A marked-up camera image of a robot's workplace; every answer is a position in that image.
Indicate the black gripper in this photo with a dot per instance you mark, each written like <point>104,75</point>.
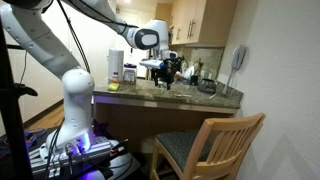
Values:
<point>171,68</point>

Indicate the white plastic spoon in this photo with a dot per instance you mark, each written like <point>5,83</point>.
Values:
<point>182,95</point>

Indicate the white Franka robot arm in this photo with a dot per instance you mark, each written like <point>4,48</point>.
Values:
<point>77,100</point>

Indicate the green white plastic cup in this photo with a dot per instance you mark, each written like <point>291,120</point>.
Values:
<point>161,84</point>

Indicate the black cup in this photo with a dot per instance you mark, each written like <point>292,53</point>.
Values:
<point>194,80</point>

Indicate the purple lid nut jar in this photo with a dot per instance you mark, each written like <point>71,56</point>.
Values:
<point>130,75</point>

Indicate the black bowl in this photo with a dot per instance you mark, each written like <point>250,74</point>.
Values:
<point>206,86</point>

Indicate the orange label pill bottle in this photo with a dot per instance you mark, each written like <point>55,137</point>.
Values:
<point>115,77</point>

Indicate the yellow sponge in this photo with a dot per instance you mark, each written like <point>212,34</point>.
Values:
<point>113,87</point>

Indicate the white paper towel roll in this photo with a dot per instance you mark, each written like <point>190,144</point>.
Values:
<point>115,61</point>

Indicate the small white stick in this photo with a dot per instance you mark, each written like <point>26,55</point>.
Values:
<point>213,96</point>

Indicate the light wooden upper cabinet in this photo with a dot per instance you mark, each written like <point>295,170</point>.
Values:
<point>203,21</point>

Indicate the wooden chair grey cushion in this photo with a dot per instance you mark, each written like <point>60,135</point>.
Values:
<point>213,150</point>

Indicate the grey wall phone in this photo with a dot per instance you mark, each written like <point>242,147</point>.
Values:
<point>238,56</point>

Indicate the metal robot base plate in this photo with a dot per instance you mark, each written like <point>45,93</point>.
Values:
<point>83,155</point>

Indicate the black camera stand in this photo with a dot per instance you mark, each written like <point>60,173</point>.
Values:
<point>11,126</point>

